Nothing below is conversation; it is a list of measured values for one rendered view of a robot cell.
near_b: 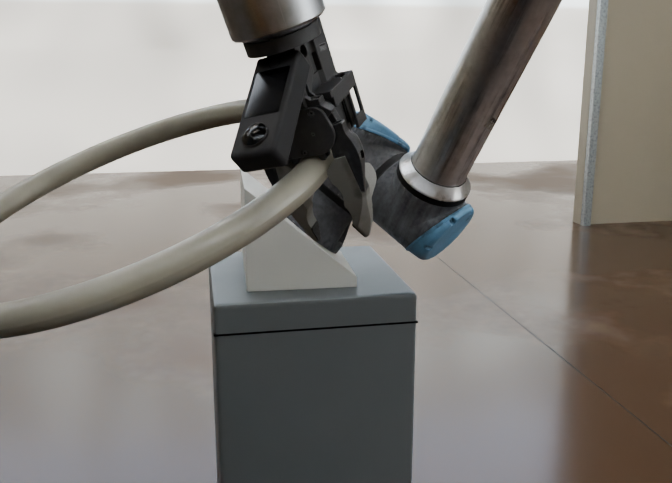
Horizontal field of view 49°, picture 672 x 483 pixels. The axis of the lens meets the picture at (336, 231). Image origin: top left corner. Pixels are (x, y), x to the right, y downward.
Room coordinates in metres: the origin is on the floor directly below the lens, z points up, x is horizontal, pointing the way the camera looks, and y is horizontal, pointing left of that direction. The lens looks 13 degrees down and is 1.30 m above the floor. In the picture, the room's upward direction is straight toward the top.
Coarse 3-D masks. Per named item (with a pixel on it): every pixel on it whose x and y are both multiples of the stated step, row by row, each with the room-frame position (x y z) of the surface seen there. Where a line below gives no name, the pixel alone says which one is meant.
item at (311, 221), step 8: (280, 168) 0.71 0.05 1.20; (288, 168) 0.71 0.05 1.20; (280, 176) 0.72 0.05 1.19; (304, 208) 0.72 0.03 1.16; (296, 216) 0.72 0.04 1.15; (304, 216) 0.72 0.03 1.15; (312, 216) 0.73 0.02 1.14; (304, 224) 0.72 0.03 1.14; (312, 224) 0.73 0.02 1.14; (312, 232) 0.73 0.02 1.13
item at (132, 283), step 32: (160, 128) 1.01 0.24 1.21; (192, 128) 1.01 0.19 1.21; (64, 160) 0.98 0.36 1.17; (96, 160) 0.99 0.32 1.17; (320, 160) 0.69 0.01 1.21; (32, 192) 0.94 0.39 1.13; (288, 192) 0.64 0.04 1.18; (224, 224) 0.61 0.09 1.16; (256, 224) 0.61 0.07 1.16; (160, 256) 0.58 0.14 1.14; (192, 256) 0.58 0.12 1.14; (224, 256) 0.60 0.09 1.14; (64, 288) 0.58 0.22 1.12; (96, 288) 0.57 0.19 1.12; (128, 288) 0.57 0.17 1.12; (160, 288) 0.58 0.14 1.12; (0, 320) 0.57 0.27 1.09; (32, 320) 0.56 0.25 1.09; (64, 320) 0.56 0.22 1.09
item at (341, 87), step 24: (312, 24) 0.68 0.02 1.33; (264, 48) 0.67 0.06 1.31; (288, 48) 0.66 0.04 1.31; (312, 48) 0.71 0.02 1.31; (312, 72) 0.71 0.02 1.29; (336, 72) 0.74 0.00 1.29; (312, 96) 0.69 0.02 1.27; (336, 96) 0.70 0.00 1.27; (312, 120) 0.68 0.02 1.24; (336, 120) 0.69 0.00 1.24; (360, 120) 0.73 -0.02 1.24; (312, 144) 0.69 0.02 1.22
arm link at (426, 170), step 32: (512, 0) 1.21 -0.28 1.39; (544, 0) 1.20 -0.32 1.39; (480, 32) 1.26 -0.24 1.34; (512, 32) 1.23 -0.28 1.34; (544, 32) 1.26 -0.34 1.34; (480, 64) 1.27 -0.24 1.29; (512, 64) 1.26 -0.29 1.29; (448, 96) 1.33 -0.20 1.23; (480, 96) 1.29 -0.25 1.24; (448, 128) 1.33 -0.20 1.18; (480, 128) 1.32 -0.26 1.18; (416, 160) 1.40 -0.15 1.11; (448, 160) 1.35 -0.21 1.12; (384, 192) 1.44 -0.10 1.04; (416, 192) 1.38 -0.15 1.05; (448, 192) 1.38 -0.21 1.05; (384, 224) 1.45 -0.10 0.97; (416, 224) 1.40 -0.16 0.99; (448, 224) 1.38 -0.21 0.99; (416, 256) 1.44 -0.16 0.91
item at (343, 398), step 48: (240, 288) 1.42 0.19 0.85; (336, 288) 1.42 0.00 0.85; (384, 288) 1.42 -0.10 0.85; (240, 336) 1.32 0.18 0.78; (288, 336) 1.34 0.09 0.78; (336, 336) 1.36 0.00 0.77; (384, 336) 1.38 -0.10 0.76; (240, 384) 1.32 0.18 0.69; (288, 384) 1.34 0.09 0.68; (336, 384) 1.36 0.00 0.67; (384, 384) 1.38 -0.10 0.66; (240, 432) 1.32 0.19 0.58; (288, 432) 1.34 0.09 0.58; (336, 432) 1.36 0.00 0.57; (384, 432) 1.38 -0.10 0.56; (240, 480) 1.32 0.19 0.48; (288, 480) 1.34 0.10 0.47; (336, 480) 1.36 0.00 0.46; (384, 480) 1.38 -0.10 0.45
